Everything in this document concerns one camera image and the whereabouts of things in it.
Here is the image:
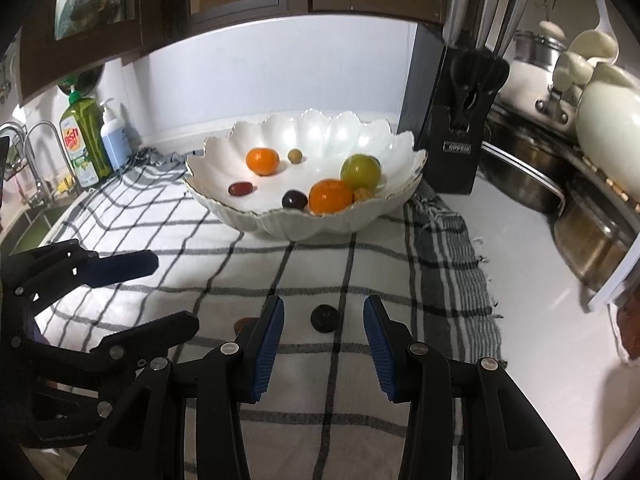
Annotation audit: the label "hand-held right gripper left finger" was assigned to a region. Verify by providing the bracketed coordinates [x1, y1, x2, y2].
[67, 296, 286, 480]

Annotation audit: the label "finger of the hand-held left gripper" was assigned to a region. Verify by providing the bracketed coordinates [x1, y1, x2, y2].
[90, 311, 201, 386]
[10, 240, 160, 311]

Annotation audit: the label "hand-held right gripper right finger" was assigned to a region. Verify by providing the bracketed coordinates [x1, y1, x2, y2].
[362, 295, 581, 480]

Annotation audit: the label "dark purple plum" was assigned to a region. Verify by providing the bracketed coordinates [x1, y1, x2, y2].
[310, 304, 341, 334]

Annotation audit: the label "small orange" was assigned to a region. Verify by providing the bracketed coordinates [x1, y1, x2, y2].
[246, 147, 280, 177]
[308, 178, 355, 214]

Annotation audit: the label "white scalloped ceramic bowl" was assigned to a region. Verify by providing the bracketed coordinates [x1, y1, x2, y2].
[184, 108, 428, 241]

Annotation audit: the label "black and white checked cloth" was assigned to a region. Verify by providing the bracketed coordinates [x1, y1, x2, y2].
[30, 147, 506, 480]

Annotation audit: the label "steel sink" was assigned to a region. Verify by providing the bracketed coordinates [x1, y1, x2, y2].
[0, 205, 66, 256]

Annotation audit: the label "white and blue pump bottle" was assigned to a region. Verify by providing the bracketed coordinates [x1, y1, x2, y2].
[99, 97, 132, 172]

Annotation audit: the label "green dish soap bottle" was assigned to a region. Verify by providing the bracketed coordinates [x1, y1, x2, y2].
[59, 85, 113, 190]

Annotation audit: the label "chrome faucet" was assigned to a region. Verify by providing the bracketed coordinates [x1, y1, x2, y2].
[22, 121, 63, 206]

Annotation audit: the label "green plum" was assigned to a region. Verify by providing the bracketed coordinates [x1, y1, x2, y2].
[340, 154, 382, 188]

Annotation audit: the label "black knife block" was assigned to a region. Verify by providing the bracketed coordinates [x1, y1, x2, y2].
[400, 22, 511, 196]

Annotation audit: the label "wide steel pot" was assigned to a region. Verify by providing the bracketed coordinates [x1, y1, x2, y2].
[477, 110, 581, 213]

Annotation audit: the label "steel pot with rim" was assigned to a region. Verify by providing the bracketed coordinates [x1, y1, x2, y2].
[552, 180, 640, 291]

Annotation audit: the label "glass jar of chili sauce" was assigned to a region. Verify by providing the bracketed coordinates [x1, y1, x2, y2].
[612, 295, 640, 361]

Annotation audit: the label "lidded steel pot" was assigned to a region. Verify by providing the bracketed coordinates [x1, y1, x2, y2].
[492, 20, 583, 133]

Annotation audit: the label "white ceramic pot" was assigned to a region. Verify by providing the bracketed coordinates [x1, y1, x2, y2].
[575, 62, 640, 201]

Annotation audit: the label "white ceramic ladle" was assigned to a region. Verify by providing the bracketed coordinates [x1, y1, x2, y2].
[567, 27, 621, 63]
[552, 52, 593, 91]

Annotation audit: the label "black-handled kitchen scissors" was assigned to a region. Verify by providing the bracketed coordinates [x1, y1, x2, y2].
[449, 50, 510, 131]

